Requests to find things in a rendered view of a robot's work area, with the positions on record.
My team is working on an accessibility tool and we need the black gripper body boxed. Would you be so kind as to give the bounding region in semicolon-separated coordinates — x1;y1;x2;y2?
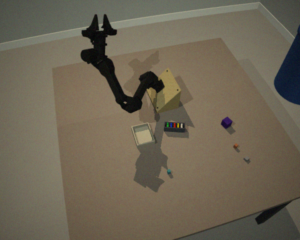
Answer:
81;28;117;48

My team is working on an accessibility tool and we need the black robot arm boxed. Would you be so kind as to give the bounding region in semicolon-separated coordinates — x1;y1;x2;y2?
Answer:
80;47;165;113

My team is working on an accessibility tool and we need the purple cube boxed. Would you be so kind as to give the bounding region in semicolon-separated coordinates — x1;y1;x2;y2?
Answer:
221;117;233;129

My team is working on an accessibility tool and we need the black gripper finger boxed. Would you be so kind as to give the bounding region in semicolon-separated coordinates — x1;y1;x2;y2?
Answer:
86;14;99;31
101;14;113;30

